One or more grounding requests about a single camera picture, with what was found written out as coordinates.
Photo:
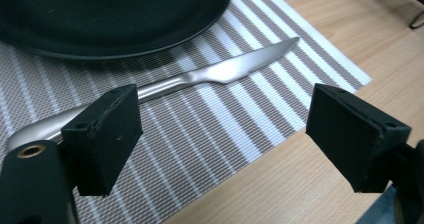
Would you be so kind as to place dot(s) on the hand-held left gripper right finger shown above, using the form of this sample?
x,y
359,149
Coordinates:
x,y
346,134

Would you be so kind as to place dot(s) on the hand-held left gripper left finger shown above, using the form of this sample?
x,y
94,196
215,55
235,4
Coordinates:
x,y
103,140

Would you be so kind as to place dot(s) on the silver table knife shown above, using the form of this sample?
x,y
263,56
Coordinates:
x,y
230,69

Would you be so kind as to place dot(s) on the striped woven placemat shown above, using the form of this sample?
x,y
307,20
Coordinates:
x,y
206,117

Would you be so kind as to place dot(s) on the black round plate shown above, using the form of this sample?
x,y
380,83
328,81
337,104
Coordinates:
x,y
110,17

